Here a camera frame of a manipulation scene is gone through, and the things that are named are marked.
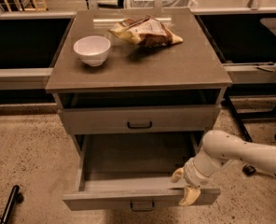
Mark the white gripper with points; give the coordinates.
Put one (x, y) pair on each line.
(189, 173)

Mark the wire mesh basket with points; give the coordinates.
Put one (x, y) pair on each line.
(129, 4)

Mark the black chair leg left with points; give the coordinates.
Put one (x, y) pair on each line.
(15, 197)

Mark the grey drawer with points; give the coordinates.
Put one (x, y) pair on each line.
(131, 170)
(179, 118)

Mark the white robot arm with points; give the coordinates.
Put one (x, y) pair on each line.
(218, 150)

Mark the white bowl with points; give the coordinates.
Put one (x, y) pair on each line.
(92, 50)

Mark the brown chip bag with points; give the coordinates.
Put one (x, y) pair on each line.
(146, 32)

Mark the grey top drawer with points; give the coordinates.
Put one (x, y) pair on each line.
(179, 118)

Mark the black chair base right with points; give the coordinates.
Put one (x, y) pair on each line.
(250, 169)

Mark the black metal table leg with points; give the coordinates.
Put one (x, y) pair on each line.
(238, 120)

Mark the grey drawer cabinet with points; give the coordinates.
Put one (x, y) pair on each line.
(188, 73)

